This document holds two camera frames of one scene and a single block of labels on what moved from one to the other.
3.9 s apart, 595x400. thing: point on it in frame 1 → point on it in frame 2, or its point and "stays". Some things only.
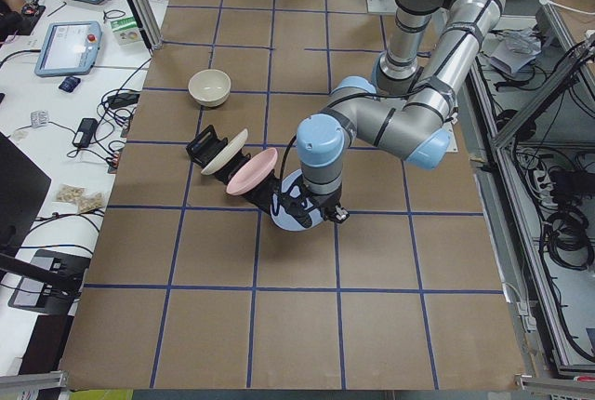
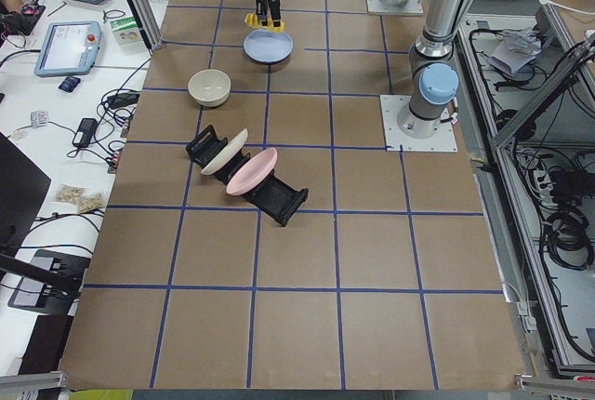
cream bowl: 209,87 stays
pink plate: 253,173 stays
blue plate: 315,215 → 268,46
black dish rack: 207,145 stays
